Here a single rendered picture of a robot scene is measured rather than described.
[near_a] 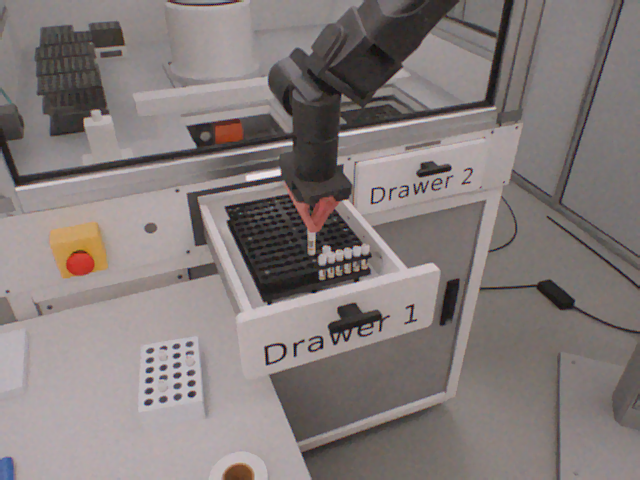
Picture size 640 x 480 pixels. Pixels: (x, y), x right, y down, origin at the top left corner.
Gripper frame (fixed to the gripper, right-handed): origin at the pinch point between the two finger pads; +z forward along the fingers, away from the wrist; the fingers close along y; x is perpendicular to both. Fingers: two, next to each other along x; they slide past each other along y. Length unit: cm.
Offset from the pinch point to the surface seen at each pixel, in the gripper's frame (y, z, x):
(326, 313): -10.9, 6.2, 2.3
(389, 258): -2.3, 8.4, -12.0
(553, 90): 120, 60, -168
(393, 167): 20.8, 8.9, -25.1
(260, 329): -10.8, 5.7, 11.3
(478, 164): 20, 12, -45
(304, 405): 17, 75, -6
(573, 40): 119, 37, -168
